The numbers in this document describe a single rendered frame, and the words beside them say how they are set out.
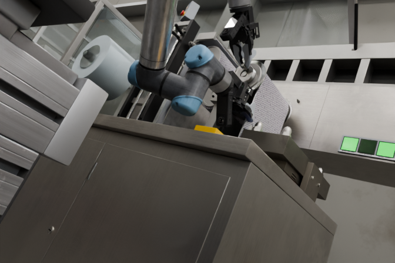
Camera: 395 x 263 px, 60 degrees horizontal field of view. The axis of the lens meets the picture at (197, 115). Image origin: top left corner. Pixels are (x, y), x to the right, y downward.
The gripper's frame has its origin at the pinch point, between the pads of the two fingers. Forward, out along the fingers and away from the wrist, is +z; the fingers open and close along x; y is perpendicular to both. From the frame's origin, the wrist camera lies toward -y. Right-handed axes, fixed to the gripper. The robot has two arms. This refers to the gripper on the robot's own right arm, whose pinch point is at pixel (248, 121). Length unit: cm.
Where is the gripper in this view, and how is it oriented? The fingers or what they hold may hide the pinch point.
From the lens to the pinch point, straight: 118.9
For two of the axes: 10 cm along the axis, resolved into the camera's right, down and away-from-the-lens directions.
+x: -7.3, -1.0, 6.7
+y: 4.0, -8.6, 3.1
